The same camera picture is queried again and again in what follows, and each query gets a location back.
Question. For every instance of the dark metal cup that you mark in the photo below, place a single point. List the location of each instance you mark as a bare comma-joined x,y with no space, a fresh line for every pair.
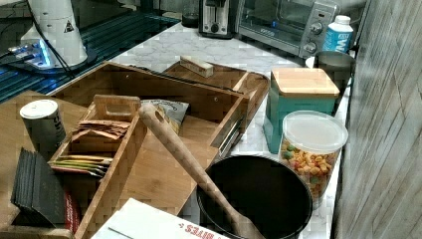
338,66

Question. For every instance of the stash tea packet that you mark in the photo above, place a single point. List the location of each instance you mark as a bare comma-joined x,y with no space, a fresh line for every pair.
113,129

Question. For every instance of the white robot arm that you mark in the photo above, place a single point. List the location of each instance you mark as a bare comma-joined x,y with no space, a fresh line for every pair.
55,29

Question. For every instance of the snack bag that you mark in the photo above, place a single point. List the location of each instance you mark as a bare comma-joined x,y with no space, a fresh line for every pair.
173,112

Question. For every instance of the clear cereal container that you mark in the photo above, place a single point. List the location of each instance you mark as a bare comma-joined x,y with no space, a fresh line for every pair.
310,145

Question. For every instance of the black utensil holder pot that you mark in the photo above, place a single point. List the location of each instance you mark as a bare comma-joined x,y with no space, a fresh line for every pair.
269,193

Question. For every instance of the silver toaster oven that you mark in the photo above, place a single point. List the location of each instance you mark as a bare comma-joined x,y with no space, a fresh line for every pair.
294,26

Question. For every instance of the cinnamon oat bites box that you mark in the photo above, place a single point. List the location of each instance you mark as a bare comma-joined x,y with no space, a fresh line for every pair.
137,220

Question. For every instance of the small wooden block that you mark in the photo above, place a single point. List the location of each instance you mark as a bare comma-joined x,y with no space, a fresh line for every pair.
197,66

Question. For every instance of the black silver toaster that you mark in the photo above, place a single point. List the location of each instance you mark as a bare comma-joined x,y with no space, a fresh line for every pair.
217,18

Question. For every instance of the wooden serving tray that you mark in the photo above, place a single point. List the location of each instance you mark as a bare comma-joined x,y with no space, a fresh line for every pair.
251,84

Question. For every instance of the stack of black coasters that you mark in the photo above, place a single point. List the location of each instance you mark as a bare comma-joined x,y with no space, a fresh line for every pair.
37,192

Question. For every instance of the teal canister with wooden lid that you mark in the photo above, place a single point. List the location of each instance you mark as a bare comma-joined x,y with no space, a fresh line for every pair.
295,89

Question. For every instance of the white capped shaker bottle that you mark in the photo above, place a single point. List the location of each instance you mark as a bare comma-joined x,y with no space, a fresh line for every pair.
44,125

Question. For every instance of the wooden drawer organizer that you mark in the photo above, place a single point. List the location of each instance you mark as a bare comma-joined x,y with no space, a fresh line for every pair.
141,167

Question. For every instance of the wooden tea bag caddy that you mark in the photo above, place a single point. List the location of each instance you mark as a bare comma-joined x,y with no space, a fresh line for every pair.
96,168

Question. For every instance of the blue white bottle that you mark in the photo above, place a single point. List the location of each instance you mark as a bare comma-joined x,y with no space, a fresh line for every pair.
338,35

